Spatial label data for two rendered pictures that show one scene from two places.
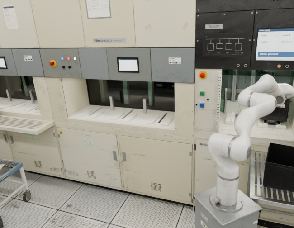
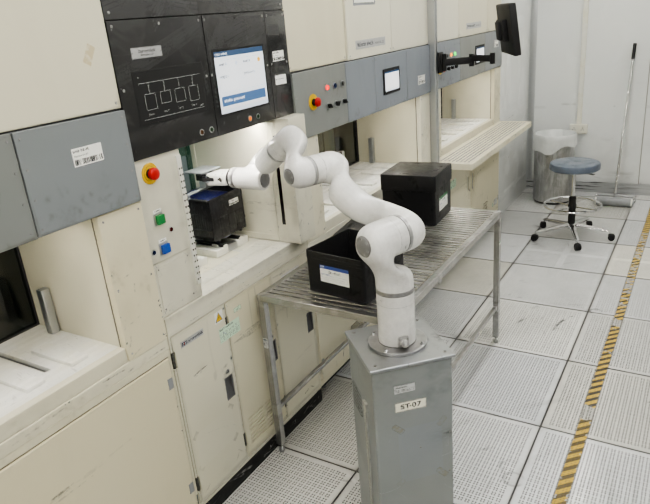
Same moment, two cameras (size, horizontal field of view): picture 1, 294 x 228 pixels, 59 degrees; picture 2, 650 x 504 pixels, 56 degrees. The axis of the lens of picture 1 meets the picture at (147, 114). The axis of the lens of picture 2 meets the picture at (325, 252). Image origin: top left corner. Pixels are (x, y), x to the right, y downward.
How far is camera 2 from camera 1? 173 cm
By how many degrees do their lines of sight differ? 73
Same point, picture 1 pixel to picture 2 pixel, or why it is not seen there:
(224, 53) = (176, 110)
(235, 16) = (177, 26)
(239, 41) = (193, 80)
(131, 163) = not seen: outside the picture
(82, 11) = not seen: outside the picture
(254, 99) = (323, 164)
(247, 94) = (308, 162)
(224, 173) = (409, 282)
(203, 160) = (195, 379)
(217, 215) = (432, 355)
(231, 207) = (419, 337)
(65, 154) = not seen: outside the picture
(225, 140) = (396, 224)
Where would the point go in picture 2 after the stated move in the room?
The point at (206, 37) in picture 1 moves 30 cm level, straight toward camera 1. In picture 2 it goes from (138, 79) to (225, 74)
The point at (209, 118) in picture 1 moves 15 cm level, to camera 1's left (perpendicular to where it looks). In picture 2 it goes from (182, 273) to (165, 291)
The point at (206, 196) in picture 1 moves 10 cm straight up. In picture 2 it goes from (380, 359) to (378, 330)
